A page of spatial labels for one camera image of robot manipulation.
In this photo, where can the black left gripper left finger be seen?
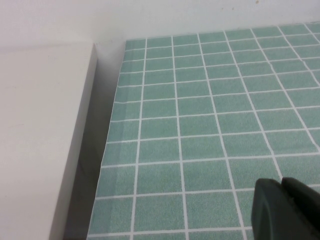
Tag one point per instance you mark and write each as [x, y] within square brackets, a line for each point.
[270, 205]

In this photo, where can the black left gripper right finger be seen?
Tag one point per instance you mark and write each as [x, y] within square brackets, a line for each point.
[305, 207]

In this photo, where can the green checkered tablecloth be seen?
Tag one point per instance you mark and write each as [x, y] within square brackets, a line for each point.
[200, 112]

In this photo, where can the white cabinet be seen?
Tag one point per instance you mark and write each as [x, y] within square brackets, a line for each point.
[37, 125]

